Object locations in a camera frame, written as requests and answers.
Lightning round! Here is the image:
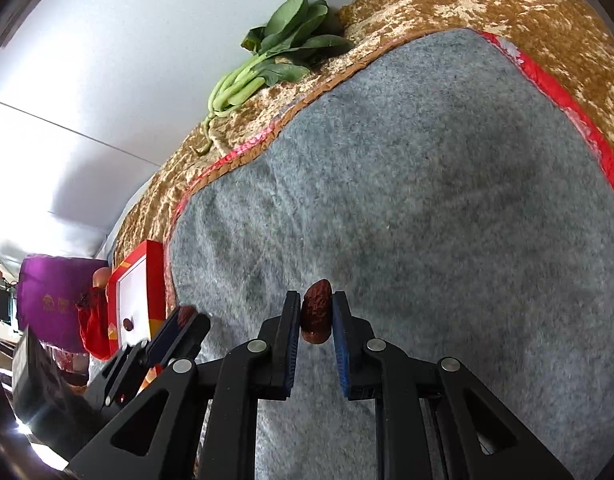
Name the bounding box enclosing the red box lid tray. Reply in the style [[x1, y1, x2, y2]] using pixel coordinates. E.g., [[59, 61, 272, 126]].
[[106, 240, 166, 353]]

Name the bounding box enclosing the grey felt mat red trim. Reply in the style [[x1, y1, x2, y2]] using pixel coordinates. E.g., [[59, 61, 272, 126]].
[[169, 29, 614, 479]]

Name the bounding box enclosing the green bok choy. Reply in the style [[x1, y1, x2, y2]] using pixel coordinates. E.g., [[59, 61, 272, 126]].
[[193, 0, 354, 156]]

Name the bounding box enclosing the gold brown velvet cloth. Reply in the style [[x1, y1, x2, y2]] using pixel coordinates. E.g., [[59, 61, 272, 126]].
[[112, 0, 614, 263]]

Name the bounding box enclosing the apple behind pouch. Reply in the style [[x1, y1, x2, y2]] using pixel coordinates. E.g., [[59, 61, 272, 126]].
[[92, 266, 112, 289]]

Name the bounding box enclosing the red jujube date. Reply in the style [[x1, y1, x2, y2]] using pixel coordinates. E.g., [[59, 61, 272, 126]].
[[123, 318, 134, 332], [177, 306, 197, 327], [299, 280, 333, 344]]

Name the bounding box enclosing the red velvet pouch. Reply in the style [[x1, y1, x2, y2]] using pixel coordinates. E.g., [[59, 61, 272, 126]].
[[76, 287, 113, 361]]

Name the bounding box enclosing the purple shopping bag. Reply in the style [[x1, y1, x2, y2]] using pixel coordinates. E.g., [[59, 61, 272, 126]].
[[16, 255, 108, 353]]

